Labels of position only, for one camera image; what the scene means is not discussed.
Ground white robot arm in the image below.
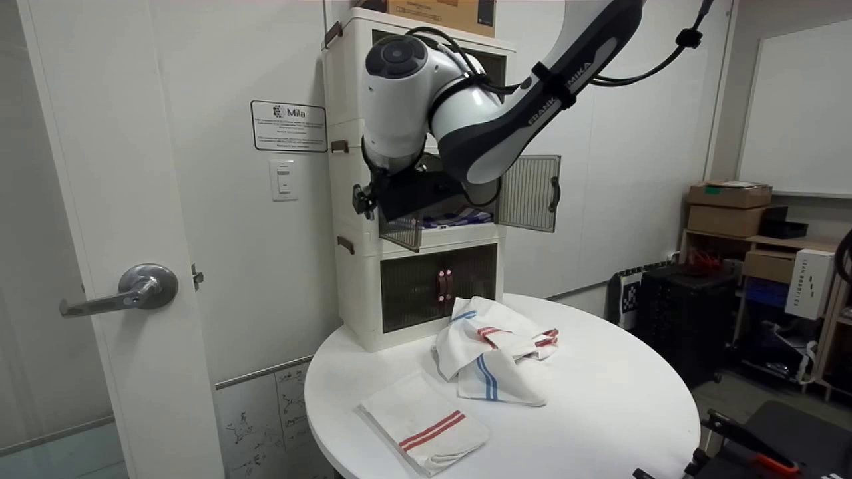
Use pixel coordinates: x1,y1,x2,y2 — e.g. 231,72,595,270
352,0,644,221

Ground white product box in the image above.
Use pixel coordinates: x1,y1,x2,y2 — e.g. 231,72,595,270
786,251,834,320

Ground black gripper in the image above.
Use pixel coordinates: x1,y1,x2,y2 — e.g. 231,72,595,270
352,165,460,221

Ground crumpled blue-striped white towel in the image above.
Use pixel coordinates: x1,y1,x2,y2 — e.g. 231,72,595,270
433,296,549,407

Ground folded red-striped white towel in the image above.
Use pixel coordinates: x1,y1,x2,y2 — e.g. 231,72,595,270
362,375,491,473

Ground red-handled black tool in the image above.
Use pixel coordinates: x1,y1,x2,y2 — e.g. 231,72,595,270
684,410,802,479

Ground black crate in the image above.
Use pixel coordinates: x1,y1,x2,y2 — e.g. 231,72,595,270
633,266,738,388

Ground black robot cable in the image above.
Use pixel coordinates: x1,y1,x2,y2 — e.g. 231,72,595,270
403,0,717,97

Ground blue items inside cabinet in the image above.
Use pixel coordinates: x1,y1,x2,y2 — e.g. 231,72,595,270
424,211,493,229

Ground whiteboard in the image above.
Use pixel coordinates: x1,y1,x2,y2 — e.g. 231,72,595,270
740,21,852,197

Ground cardboard box on cabinet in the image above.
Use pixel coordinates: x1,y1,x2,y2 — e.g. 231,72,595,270
352,0,495,38

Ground white light switch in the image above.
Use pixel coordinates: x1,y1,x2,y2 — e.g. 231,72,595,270
272,161,299,202

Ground silver door lever handle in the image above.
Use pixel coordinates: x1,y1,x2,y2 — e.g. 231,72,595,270
58,264,178,316

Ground white door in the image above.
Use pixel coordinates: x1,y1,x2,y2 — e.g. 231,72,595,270
17,0,224,479

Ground crumpled red-striped white towel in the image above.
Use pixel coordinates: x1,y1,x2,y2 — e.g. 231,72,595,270
475,303,560,362

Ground cardboard box on shelf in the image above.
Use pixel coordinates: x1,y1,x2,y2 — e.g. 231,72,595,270
686,185,772,241

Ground wall name sign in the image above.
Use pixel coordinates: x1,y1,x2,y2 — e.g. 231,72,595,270
250,101,328,153

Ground white stacked cabinet unit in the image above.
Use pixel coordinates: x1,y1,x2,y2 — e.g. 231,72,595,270
319,6,517,355

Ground wooden shelf unit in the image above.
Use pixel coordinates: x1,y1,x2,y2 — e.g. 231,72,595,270
681,231,852,400

